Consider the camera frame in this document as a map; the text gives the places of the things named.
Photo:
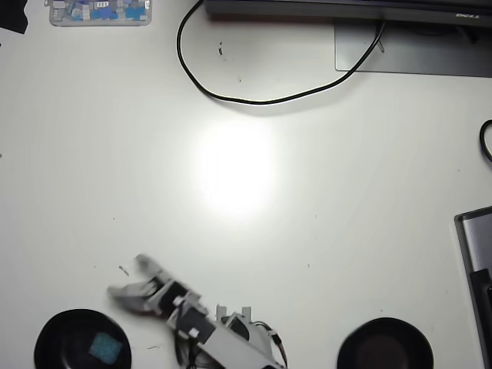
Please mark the grey gripper with motor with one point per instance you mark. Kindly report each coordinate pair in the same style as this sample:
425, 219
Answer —
155, 289

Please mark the blue sponge cube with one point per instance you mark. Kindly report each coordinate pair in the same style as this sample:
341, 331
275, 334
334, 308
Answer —
105, 348

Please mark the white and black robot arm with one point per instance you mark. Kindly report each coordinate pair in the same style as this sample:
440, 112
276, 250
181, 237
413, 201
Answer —
234, 346

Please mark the black bowl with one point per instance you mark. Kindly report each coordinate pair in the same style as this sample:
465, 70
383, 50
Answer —
65, 346
384, 350

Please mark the clear case with blue stickers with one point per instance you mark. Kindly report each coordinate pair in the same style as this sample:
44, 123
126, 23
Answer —
100, 13

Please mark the black flat object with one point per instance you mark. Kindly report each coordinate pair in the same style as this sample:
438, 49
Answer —
11, 15

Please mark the grey laptop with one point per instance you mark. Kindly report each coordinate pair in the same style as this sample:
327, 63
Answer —
478, 238

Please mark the black Dell monitor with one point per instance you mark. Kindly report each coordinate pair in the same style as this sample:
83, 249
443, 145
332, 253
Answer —
346, 7

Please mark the dark flat device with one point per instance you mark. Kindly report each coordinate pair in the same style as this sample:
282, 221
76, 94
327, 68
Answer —
485, 307

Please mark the grey monitor stand base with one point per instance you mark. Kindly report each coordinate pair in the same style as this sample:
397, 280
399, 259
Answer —
423, 54

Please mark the grey robot base bracket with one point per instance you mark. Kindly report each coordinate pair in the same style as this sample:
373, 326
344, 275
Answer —
220, 312

